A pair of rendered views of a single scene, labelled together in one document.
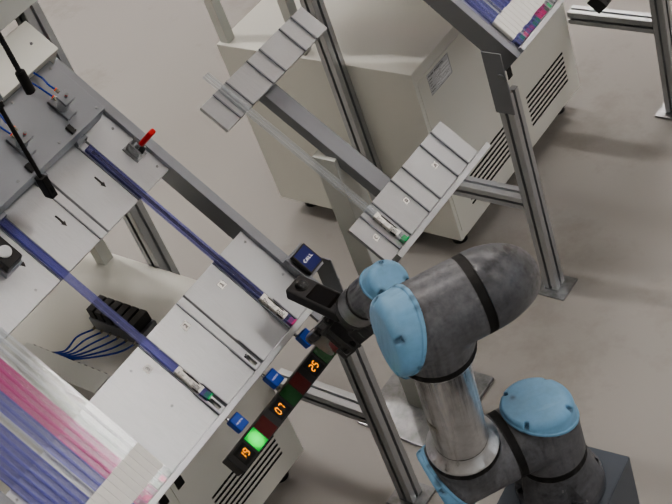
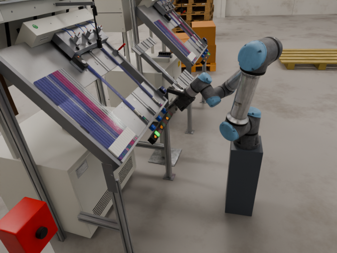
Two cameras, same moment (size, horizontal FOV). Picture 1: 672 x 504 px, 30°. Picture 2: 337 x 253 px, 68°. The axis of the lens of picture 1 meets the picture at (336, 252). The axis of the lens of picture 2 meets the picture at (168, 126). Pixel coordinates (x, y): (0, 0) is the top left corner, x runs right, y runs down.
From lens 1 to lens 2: 1.27 m
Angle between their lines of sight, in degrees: 25
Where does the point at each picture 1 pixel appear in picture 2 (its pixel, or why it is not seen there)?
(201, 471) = not seen: hidden behind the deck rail
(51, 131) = (95, 36)
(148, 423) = (128, 122)
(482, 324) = (276, 53)
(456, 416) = (250, 97)
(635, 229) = (204, 121)
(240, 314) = (148, 100)
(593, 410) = (209, 154)
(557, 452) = (257, 124)
